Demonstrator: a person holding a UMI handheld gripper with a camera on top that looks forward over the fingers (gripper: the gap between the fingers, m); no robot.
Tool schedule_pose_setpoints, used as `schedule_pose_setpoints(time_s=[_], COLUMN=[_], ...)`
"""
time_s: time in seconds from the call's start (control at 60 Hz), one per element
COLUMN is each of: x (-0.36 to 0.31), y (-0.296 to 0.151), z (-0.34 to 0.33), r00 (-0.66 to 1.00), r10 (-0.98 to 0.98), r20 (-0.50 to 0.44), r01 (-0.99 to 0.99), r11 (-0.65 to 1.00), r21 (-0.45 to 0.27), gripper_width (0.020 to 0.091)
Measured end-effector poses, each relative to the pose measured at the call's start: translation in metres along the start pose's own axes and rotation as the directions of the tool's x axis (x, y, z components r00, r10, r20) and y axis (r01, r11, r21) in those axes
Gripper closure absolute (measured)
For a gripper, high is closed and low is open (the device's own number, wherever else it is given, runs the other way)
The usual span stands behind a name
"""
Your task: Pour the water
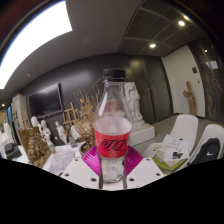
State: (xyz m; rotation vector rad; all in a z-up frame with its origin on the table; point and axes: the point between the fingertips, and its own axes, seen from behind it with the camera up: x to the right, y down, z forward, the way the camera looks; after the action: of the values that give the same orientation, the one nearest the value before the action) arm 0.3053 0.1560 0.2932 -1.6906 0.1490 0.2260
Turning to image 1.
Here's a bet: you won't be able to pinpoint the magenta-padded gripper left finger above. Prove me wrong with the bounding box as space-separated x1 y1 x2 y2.
60 145 104 190

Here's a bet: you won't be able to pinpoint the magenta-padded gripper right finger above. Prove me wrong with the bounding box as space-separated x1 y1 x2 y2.
122 145 165 190

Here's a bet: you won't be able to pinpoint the clear bottle with red label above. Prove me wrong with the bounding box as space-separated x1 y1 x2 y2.
93 68 134 184

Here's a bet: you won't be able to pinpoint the dark grey plant pot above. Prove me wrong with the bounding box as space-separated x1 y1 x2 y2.
79 141 91 156

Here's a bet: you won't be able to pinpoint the printed paper sheet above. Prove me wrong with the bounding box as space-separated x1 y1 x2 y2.
49 148 76 174

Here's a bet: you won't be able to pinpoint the stack of books and papers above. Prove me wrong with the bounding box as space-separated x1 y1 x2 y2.
153 133 191 168

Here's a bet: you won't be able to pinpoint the dried brown plant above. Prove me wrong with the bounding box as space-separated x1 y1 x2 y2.
73 84 103 148

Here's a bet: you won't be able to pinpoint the wooden easel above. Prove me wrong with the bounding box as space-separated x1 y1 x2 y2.
62 102 79 129

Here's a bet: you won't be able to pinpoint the small white plaster figurines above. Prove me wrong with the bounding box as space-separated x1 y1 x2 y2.
29 114 69 146

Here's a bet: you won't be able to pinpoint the golden relief sculpture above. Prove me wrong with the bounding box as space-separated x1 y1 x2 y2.
17 126 52 169

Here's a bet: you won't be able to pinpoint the white chair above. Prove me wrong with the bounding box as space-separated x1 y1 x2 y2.
186 123 224 166
143 114 200 171

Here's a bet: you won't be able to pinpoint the black backpack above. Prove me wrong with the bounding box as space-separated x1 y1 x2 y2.
191 137 222 165

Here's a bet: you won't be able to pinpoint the black desktop device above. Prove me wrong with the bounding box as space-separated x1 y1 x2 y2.
3 142 23 160

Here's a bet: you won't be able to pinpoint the brown wooden figure statue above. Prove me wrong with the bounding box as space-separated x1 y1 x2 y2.
182 80 198 117

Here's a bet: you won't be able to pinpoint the white shelf unit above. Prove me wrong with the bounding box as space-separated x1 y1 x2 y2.
11 94 29 129

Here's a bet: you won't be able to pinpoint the recessed ceiling spotlights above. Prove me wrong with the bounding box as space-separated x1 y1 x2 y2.
148 19 209 54

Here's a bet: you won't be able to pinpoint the large ceiling light panel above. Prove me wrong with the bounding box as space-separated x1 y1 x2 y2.
0 0 74 90

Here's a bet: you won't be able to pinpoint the black wall screen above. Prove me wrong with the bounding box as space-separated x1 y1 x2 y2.
27 83 64 119

